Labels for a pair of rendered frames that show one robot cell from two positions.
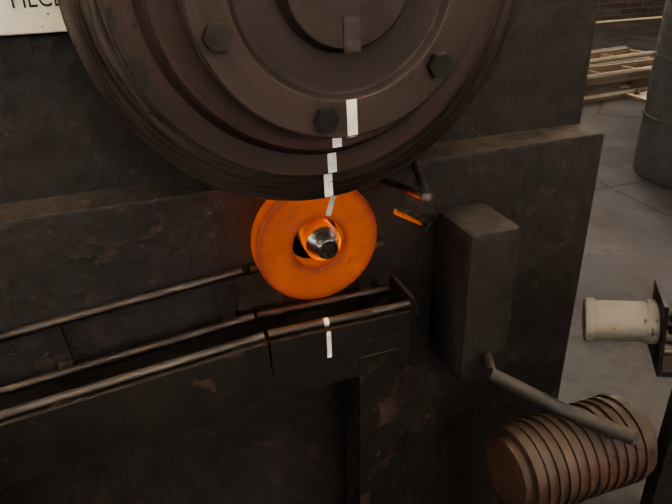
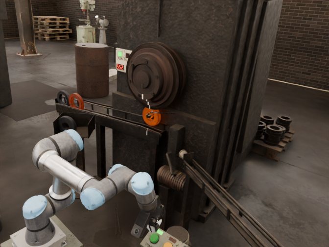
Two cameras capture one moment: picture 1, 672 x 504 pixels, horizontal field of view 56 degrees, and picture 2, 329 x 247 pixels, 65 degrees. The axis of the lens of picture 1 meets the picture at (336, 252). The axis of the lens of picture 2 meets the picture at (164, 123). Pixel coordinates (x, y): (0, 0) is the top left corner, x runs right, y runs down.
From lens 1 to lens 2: 1.56 m
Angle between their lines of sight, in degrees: 47
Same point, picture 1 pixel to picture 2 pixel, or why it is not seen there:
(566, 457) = (164, 172)
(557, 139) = (202, 121)
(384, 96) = (146, 95)
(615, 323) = (181, 154)
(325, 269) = (150, 121)
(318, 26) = (138, 84)
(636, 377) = (279, 232)
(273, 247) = (144, 113)
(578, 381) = (260, 219)
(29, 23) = not seen: hidden behind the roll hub
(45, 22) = not seen: hidden behind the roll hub
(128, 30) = not seen: hidden behind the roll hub
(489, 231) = (173, 128)
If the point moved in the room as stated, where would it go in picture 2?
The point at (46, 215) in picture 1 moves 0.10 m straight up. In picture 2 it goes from (128, 97) to (128, 85)
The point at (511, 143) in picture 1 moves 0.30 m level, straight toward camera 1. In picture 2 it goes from (193, 117) to (153, 120)
